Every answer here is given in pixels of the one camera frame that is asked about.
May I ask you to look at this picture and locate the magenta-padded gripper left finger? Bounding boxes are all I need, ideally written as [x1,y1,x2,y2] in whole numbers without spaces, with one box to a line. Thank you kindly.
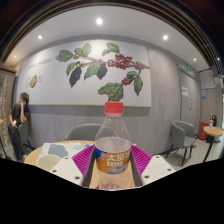
[49,143,98,189]

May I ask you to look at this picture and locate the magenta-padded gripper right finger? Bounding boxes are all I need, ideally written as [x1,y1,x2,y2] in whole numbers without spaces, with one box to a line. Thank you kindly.
[128,143,177,188]

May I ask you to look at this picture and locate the clear red-capped water bottle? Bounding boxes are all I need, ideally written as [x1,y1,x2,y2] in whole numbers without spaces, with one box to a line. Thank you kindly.
[94,101,133,191]

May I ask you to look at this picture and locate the flat round red coaster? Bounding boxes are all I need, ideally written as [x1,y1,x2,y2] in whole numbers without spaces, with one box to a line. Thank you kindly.
[99,182,123,191]

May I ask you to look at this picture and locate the red fire extinguisher cabinet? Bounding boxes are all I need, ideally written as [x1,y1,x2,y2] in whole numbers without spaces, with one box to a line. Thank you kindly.
[198,121,210,141]

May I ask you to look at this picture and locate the person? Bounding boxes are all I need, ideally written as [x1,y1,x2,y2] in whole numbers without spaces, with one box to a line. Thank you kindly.
[7,91,33,161]

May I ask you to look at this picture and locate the grey door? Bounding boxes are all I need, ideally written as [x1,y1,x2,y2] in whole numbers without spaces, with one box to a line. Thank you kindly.
[177,66,201,130]

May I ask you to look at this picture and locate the round ceiling lights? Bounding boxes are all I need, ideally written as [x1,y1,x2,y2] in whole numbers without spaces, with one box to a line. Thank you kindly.
[36,16,202,63]

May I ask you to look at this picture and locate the coffee plant wall mural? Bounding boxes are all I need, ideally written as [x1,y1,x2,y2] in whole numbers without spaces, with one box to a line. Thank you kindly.
[16,39,153,109]

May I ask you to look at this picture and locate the wooden wall panel with writing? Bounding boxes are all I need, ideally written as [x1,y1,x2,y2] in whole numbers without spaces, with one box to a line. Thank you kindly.
[0,67,17,148]

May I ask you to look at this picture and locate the white wall notice board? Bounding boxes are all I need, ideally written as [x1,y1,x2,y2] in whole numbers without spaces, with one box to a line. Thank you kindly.
[198,68,218,91]

